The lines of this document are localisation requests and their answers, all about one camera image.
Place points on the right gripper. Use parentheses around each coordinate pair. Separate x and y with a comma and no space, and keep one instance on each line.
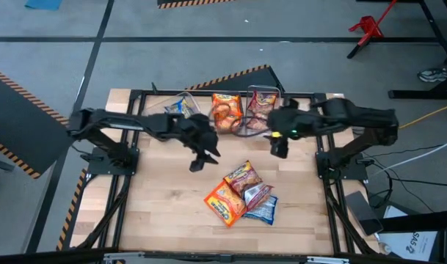
(293,122)

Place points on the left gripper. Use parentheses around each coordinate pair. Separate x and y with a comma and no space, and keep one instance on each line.
(197,132)

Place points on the red beef ramen pack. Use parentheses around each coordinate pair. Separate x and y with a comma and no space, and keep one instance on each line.
(258,196)
(263,102)
(256,122)
(241,177)

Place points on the orange chicken ramen pack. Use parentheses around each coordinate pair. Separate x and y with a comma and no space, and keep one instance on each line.
(227,100)
(227,122)
(223,205)

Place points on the blue soy sauce ramen pack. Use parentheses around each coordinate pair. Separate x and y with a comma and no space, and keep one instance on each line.
(186,108)
(171,109)
(263,212)

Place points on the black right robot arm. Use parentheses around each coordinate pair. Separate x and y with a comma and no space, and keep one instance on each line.
(355,113)

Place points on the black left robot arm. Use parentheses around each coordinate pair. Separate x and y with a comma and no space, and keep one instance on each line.
(135,122)

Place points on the clear plastic bin with label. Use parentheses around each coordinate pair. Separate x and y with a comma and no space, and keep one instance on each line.
(267,88)

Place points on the white paper sheet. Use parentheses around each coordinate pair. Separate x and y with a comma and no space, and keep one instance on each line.
(395,212)

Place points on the black metal floor stand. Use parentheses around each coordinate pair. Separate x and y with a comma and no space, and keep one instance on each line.
(410,94)

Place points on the hazard tape strip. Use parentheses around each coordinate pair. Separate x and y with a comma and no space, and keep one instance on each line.
(70,212)

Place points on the red metal stand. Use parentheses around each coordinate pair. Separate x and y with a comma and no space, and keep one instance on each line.
(370,27)

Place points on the white printed sheet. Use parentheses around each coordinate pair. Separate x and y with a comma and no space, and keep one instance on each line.
(403,243)

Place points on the black floor bar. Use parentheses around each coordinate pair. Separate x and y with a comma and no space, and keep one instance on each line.
(428,221)

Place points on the person's shoe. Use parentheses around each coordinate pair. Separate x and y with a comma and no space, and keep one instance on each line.
(432,75)

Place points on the large hazard-striped black floor mat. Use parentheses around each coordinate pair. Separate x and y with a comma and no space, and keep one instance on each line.
(17,128)

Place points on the blue floor mat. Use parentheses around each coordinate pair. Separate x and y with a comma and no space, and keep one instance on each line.
(43,3)

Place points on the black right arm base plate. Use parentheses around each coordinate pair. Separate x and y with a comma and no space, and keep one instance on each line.
(355,172)

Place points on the black camera mount beam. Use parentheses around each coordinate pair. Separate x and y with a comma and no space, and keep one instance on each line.
(223,258)

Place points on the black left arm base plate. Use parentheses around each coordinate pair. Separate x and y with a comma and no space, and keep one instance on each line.
(98,166)

